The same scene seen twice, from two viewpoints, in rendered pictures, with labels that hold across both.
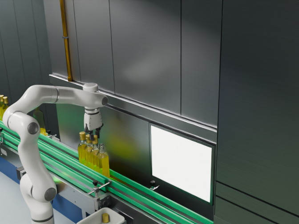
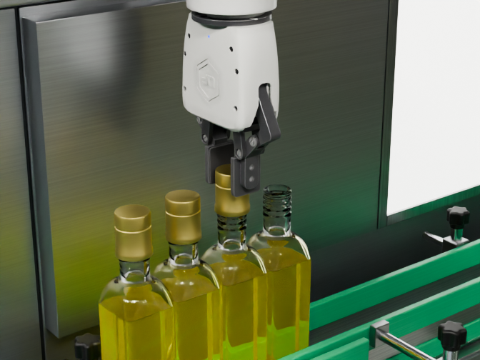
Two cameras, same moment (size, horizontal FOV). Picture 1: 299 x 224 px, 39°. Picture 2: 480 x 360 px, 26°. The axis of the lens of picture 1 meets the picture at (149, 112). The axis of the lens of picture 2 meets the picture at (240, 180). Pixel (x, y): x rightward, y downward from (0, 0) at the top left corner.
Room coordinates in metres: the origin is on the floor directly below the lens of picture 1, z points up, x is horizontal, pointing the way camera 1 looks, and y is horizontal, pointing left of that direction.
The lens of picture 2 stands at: (2.08, 1.27, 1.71)
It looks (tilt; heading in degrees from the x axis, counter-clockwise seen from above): 21 degrees down; 278
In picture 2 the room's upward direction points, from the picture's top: straight up
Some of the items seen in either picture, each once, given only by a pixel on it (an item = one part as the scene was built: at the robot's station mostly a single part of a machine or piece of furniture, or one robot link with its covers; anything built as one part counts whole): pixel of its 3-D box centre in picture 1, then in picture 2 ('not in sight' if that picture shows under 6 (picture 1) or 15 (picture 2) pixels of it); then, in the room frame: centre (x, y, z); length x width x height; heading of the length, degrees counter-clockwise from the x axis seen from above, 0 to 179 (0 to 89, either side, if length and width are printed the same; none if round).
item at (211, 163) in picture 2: (98, 132); (213, 146); (2.25, 0.30, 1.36); 0.03 x 0.03 x 0.07; 45
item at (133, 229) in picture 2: (82, 135); (133, 232); (2.31, 0.41, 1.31); 0.04 x 0.04 x 0.04
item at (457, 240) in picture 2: (155, 190); (443, 251); (1.99, -0.02, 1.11); 0.07 x 0.04 x 0.13; 135
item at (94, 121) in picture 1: (93, 118); (231, 61); (2.22, 0.32, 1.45); 0.10 x 0.07 x 0.11; 135
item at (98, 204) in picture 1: (103, 202); not in sight; (2.03, 0.28, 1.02); 0.09 x 0.04 x 0.07; 135
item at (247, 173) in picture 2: (90, 135); (253, 164); (2.20, 0.35, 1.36); 0.03 x 0.03 x 0.07; 45
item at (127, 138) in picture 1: (148, 148); (364, 106); (2.10, 0.01, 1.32); 0.90 x 0.03 x 0.34; 45
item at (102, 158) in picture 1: (103, 167); (275, 322); (2.18, 0.28, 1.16); 0.06 x 0.06 x 0.21; 45
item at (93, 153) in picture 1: (97, 164); (232, 338); (2.22, 0.32, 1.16); 0.06 x 0.06 x 0.21; 45
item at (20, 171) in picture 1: (25, 174); not in sight; (2.47, 0.85, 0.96); 0.08 x 0.08 x 0.08; 45
